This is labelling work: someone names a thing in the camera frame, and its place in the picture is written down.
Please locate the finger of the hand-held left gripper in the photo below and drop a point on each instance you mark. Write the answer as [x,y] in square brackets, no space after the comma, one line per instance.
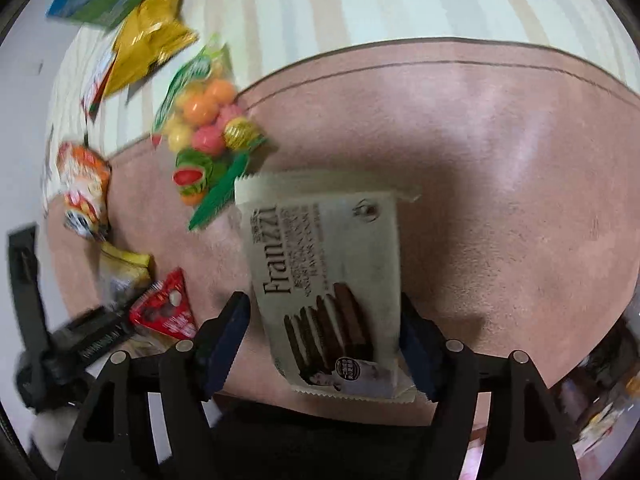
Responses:
[27,290]

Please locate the red white flat packet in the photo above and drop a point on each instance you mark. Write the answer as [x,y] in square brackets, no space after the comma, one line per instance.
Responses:
[97,85]

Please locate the pink mat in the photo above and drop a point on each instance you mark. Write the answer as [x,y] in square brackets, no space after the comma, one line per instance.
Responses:
[500,185]

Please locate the orange snack bag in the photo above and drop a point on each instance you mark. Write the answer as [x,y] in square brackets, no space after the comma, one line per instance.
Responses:
[85,185]

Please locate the red triangular snack packet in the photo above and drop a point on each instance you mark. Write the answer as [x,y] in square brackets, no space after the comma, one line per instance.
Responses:
[167,310]

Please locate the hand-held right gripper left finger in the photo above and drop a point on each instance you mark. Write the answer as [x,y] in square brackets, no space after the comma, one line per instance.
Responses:
[227,342]

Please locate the yellow foil snack bag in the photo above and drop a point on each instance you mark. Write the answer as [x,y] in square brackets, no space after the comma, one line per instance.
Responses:
[145,35]

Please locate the yellow white snack packet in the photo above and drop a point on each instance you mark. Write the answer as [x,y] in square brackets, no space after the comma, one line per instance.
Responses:
[122,270]

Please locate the blurry colourful clutter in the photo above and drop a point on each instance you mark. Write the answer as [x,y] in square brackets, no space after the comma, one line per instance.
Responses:
[607,400]

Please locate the bag of colourful fruit candies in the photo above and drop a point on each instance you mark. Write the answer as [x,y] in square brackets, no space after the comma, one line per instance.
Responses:
[200,110]

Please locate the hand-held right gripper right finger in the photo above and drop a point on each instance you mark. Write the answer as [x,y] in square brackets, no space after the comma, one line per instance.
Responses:
[419,355]

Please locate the striped pale bedsheet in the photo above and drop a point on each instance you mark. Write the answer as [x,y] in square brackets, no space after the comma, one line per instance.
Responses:
[375,0]

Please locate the white chocolate cookie packet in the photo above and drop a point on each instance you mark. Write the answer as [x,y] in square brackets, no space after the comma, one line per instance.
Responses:
[320,260]

